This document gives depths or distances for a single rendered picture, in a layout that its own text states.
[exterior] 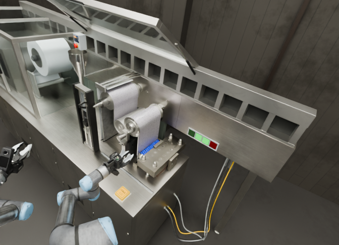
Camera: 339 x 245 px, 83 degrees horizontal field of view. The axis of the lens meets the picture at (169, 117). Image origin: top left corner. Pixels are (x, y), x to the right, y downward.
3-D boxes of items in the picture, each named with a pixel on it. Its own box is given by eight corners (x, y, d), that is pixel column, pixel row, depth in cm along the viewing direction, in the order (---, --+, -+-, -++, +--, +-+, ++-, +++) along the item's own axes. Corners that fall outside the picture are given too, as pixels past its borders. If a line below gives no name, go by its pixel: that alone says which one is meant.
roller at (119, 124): (114, 130, 144) (113, 117, 137) (137, 116, 162) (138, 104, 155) (125, 137, 139) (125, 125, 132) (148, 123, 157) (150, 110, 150)
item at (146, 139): (136, 154, 140) (137, 136, 129) (157, 139, 156) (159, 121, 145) (137, 155, 139) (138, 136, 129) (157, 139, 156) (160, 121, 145)
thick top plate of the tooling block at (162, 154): (136, 165, 138) (137, 159, 135) (169, 139, 166) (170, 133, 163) (154, 178, 131) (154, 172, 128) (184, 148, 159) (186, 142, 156)
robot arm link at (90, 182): (78, 187, 108) (76, 178, 103) (95, 175, 116) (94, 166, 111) (87, 195, 105) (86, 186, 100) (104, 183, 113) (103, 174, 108)
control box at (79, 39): (72, 48, 132) (70, 33, 126) (81, 46, 137) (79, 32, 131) (78, 51, 129) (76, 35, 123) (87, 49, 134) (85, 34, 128)
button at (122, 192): (114, 194, 125) (114, 192, 124) (122, 187, 130) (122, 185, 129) (121, 201, 122) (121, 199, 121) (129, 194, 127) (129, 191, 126)
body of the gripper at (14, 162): (10, 161, 103) (-8, 180, 93) (7, 150, 98) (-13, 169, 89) (25, 164, 104) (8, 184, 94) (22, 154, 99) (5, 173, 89)
